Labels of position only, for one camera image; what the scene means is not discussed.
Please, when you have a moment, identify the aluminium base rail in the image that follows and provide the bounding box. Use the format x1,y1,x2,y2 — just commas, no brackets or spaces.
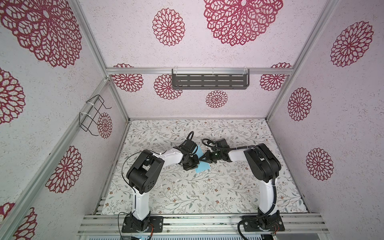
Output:
77,213,329,236

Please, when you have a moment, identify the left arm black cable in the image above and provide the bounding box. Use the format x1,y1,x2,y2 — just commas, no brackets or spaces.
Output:
116,131,195,240

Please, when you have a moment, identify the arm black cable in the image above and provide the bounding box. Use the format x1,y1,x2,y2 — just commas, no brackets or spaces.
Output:
116,131,195,240
200,137,279,240

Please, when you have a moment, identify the dark grey slotted wall shelf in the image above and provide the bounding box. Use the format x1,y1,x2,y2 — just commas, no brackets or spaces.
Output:
171,69,250,90

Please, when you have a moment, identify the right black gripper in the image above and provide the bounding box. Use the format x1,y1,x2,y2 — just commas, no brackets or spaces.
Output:
198,150,223,163

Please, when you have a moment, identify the light blue square paper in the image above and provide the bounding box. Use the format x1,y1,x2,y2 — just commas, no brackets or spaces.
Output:
195,145,211,174

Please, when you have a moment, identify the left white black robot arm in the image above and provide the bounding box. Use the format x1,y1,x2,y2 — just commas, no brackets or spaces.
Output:
123,146,202,233

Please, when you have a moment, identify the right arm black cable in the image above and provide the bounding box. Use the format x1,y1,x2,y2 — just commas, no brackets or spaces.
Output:
200,137,279,240

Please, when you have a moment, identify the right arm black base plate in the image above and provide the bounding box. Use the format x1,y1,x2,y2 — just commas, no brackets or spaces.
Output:
242,216,286,233

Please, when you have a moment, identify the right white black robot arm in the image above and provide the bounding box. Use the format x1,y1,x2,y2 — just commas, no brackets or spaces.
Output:
199,144,282,229

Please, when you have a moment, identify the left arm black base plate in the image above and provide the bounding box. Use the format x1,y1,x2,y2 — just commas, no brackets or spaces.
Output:
122,216,164,233

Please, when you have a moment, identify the black wire wall rack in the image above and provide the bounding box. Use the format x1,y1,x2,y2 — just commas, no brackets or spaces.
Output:
78,95,113,139

